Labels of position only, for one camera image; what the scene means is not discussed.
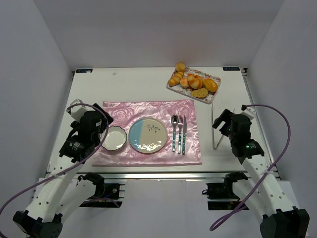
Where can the knife with patterned handle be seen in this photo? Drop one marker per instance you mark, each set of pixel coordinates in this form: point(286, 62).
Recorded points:
point(184, 135)

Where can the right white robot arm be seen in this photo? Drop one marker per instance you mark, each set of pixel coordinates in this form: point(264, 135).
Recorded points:
point(277, 215)

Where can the floral serving tray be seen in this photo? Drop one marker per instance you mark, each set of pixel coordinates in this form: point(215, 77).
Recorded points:
point(186, 91)

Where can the white scalloped bowl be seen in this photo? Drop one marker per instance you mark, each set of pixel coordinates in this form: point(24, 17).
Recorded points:
point(116, 138)

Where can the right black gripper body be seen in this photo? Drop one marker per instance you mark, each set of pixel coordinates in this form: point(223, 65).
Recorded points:
point(221, 120)

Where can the glazed round bun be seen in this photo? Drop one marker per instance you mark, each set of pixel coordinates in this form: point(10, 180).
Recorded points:
point(210, 85)

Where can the right blue table label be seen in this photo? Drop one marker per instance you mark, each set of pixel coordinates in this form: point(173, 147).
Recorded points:
point(226, 68)

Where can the striped long bread roll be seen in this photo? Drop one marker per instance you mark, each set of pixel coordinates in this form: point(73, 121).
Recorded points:
point(175, 79)

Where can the pink rose satin placemat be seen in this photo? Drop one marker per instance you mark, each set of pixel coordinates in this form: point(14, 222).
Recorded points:
point(127, 113)

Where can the blue table label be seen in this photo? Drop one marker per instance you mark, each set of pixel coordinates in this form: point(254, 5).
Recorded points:
point(226, 68)
point(83, 70)

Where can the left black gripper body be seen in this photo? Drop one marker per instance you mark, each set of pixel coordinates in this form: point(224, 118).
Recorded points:
point(104, 116)

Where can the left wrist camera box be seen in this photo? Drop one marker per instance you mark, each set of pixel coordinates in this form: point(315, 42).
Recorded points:
point(78, 111)

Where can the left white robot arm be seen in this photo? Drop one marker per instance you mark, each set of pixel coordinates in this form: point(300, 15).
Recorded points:
point(45, 215)

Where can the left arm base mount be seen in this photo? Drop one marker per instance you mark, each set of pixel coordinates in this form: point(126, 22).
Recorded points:
point(107, 195)

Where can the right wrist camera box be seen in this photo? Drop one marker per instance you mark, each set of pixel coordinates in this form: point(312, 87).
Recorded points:
point(248, 111)

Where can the left blue table label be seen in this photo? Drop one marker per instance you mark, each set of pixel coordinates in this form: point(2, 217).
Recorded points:
point(83, 70)

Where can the sliced herb bread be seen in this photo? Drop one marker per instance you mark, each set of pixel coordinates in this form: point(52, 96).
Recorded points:
point(199, 93)

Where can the fork with patterned handle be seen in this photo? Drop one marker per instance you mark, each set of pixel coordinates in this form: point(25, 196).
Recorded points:
point(180, 126)

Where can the small round bun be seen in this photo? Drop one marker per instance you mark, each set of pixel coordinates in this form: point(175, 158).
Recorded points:
point(184, 82)

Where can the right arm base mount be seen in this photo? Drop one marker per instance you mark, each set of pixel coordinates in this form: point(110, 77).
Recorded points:
point(220, 194)

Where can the round bread roll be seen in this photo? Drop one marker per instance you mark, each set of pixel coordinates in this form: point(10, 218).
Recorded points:
point(180, 67)

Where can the blue and cream plate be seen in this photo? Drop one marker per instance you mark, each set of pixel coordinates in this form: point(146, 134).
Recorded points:
point(147, 135)

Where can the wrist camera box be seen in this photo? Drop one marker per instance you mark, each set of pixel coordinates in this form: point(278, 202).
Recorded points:
point(78, 111)
point(248, 111)

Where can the golden bagel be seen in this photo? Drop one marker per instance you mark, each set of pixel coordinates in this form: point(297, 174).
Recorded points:
point(195, 81)

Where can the spoon with patterned handle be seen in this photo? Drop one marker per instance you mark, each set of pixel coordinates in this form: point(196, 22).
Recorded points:
point(174, 122)

